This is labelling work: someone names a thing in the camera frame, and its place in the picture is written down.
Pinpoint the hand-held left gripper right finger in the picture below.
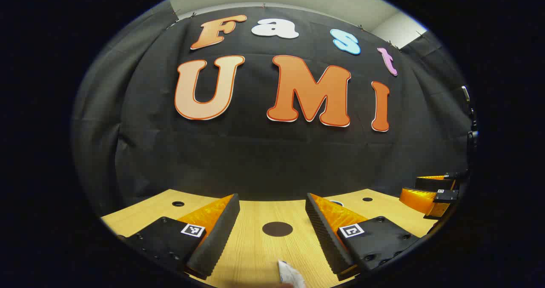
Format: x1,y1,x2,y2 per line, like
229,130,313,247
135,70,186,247
306,192,426,281

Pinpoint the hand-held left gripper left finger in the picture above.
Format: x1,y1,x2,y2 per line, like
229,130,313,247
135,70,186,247
117,193,241,280

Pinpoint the dark round coaster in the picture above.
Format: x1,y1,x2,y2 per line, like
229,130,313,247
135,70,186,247
262,222,293,237

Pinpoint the white toothpaste tube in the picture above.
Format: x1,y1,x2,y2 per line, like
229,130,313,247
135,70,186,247
278,260,307,288

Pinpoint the wooden desktop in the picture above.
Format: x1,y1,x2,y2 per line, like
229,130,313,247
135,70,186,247
101,188,439,288

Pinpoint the black backdrop cloth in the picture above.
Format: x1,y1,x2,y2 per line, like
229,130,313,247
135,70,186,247
72,1,474,216

